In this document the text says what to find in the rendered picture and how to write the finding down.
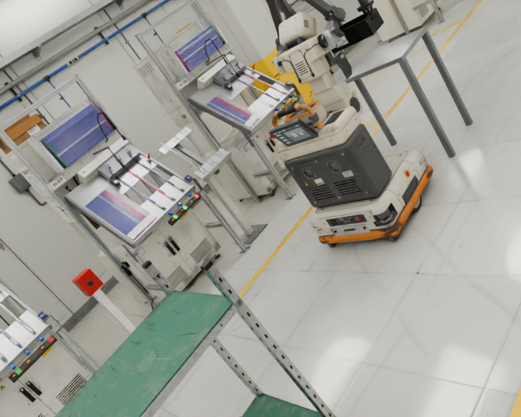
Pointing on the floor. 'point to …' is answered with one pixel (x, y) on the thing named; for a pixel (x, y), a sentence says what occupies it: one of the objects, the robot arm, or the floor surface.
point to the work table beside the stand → (375, 59)
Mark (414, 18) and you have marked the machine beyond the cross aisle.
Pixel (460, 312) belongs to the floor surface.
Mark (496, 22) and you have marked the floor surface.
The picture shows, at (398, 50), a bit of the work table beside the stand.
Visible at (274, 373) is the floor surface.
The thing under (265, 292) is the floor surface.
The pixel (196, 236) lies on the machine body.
